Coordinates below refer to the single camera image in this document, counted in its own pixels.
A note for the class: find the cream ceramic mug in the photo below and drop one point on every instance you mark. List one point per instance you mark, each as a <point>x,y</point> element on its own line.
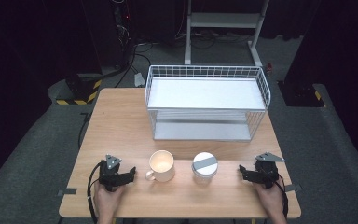
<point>162,166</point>

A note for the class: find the person's right hand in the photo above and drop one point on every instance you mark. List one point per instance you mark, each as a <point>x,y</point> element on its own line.
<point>270,199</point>

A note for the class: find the person's left hand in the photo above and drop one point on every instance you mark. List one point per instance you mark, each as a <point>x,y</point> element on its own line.
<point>107,200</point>

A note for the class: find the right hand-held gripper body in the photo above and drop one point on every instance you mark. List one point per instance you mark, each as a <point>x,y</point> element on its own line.
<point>267,174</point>

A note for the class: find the white power adapter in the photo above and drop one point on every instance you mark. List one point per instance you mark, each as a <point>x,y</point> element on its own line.
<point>139,80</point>

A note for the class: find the black yellow striped stand base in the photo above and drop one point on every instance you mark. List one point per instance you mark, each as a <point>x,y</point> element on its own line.
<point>301,95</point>
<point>80,90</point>

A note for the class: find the dark equipment stand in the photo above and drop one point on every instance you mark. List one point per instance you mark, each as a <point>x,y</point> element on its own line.
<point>122,31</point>

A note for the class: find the grey tape strip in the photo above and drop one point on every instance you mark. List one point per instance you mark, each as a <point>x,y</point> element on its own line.
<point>67,192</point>
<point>292,188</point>

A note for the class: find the white metal stand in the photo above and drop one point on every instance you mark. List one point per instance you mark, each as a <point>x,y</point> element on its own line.
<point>187,37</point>

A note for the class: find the small red object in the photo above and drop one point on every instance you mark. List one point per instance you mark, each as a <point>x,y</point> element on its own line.
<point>269,68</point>

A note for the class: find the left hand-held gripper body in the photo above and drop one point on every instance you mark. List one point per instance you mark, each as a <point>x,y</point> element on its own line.
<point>109,177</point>

